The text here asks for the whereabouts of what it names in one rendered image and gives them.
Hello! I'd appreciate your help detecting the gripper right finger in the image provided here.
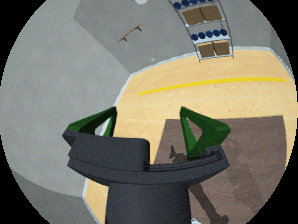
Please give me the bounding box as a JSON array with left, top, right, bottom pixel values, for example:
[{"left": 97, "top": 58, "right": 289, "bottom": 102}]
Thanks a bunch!
[{"left": 179, "top": 106, "right": 231, "bottom": 161}]

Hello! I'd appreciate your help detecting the light grey metal mounting plate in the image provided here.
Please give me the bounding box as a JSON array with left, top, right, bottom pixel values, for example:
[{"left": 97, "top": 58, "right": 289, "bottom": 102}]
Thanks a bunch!
[{"left": 192, "top": 218, "right": 202, "bottom": 224}]

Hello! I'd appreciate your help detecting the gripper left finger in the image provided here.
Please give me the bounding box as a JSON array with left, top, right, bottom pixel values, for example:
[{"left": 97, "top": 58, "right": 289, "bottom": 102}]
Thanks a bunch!
[{"left": 66, "top": 106, "right": 118, "bottom": 137}]

